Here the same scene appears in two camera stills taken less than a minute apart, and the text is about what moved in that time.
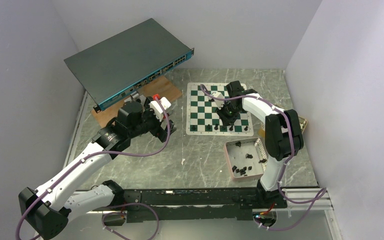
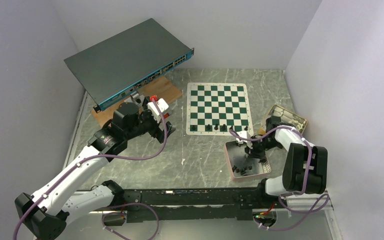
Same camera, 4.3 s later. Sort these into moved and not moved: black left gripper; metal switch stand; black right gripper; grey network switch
Moved: black right gripper
Not moved: black left gripper; metal switch stand; grey network switch
